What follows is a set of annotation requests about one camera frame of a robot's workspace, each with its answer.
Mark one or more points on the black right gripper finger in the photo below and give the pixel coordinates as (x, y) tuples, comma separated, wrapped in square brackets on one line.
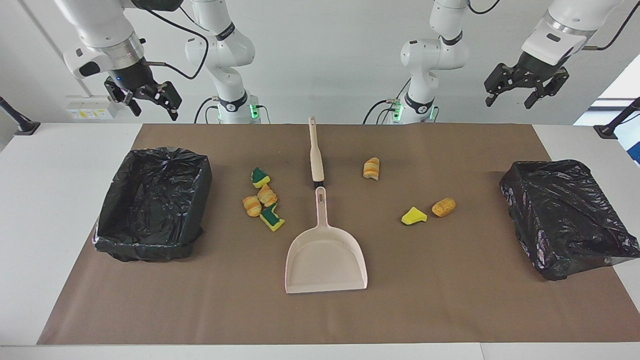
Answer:
[(122, 92), (170, 97)]

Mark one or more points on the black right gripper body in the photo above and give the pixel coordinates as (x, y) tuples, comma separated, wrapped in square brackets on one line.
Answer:
[(135, 77)]

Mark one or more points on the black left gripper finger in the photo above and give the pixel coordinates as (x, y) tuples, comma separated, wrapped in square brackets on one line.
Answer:
[(550, 86), (502, 77)]

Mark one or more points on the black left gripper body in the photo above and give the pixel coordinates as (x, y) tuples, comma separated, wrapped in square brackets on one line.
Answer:
[(540, 70)]

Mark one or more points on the brown toy bread roll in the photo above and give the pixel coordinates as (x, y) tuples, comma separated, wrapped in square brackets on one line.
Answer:
[(444, 207)]

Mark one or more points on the beige hand brush black bristles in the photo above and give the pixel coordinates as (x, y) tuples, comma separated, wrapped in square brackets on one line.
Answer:
[(316, 160)]

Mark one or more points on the striped toy bread piece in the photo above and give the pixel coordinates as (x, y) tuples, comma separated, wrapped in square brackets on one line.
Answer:
[(371, 169)]

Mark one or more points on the beige plastic dustpan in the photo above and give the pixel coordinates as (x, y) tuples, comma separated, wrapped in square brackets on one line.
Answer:
[(325, 260)]

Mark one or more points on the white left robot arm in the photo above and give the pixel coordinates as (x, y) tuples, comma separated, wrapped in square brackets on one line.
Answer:
[(430, 55)]

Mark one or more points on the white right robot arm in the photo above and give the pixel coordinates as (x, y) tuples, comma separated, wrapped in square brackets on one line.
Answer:
[(220, 50)]

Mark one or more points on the black bag lined bin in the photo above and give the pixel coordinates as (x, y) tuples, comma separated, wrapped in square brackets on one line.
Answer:
[(115, 200), (565, 220)]

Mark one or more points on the green yellow sponge piece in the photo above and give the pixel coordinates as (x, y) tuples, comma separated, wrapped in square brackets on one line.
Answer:
[(271, 219), (260, 177)]

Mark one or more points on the small toy croissant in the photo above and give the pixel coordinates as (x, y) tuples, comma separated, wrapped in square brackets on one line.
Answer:
[(252, 206), (267, 196)]

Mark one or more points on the brown paper table mat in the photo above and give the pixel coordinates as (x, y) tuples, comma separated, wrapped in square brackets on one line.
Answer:
[(475, 310)]

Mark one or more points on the white wall socket box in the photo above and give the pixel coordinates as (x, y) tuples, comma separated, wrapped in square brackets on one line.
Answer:
[(90, 107)]

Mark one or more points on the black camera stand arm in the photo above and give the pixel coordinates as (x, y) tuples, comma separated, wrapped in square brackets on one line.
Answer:
[(607, 131), (25, 127)]

